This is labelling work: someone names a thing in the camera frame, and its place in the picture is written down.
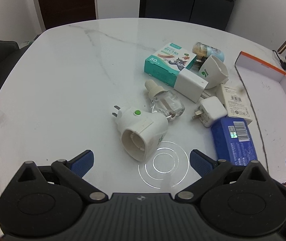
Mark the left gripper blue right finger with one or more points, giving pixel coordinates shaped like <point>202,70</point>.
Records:
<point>212,173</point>

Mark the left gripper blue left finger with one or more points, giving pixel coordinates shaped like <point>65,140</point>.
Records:
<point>70,174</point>

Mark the blue box with barcode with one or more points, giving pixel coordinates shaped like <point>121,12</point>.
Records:
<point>233,141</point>

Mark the small white USB charger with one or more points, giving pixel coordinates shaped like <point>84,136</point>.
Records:
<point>209,111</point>

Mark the white small label box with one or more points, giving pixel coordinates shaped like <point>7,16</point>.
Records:
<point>234,103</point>

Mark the white plug-in vaporizer green button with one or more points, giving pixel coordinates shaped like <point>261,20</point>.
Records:
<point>141,132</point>

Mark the clear glass liquid refill bottle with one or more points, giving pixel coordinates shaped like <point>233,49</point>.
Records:
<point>164,101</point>

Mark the white rectangular power adapter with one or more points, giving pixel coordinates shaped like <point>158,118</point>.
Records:
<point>190,85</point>

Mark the teal bandage box cartoon cat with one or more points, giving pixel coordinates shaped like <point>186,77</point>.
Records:
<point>166,63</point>

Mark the light blue toothpick jar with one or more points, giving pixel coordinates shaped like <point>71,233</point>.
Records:
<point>203,51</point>

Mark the orange-rimmed white cardboard tray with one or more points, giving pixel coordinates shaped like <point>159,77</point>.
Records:
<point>265,86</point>

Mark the black refrigerator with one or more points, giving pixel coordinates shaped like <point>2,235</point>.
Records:
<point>210,13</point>

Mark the dark brown door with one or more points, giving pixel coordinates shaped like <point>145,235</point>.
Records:
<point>61,12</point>

